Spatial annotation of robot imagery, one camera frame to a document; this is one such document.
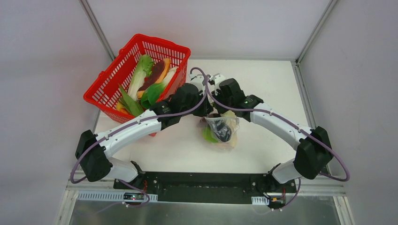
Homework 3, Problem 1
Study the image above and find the green round vegetable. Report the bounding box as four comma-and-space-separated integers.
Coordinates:
201, 125, 218, 143

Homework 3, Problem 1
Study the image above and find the purple eggplant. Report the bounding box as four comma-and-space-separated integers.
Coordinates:
211, 120, 232, 142

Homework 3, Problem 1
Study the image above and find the clear dotted zip top bag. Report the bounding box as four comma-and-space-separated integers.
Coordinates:
198, 111, 240, 152

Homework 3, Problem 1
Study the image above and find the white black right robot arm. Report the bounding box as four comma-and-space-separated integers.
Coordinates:
209, 75, 333, 192

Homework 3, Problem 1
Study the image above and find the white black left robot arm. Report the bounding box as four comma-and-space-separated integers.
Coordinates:
70, 82, 209, 190

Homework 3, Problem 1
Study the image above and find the green leafy lettuce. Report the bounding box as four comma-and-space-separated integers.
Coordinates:
127, 54, 154, 101

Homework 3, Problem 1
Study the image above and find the yellow lemon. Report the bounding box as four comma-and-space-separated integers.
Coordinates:
116, 102, 129, 114

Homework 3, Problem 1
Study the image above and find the red plastic basket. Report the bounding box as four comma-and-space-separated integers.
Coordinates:
83, 34, 191, 123

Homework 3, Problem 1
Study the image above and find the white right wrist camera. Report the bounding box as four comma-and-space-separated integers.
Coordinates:
208, 73, 226, 95

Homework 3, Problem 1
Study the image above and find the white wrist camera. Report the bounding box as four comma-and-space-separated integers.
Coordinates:
208, 73, 226, 95
189, 74, 206, 93

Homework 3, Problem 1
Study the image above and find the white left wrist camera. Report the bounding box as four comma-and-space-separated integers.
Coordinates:
189, 74, 206, 93

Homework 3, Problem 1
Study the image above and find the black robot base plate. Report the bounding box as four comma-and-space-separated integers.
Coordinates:
130, 172, 297, 204

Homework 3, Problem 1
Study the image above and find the aluminium frame rail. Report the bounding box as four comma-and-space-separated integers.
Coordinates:
66, 177, 115, 191

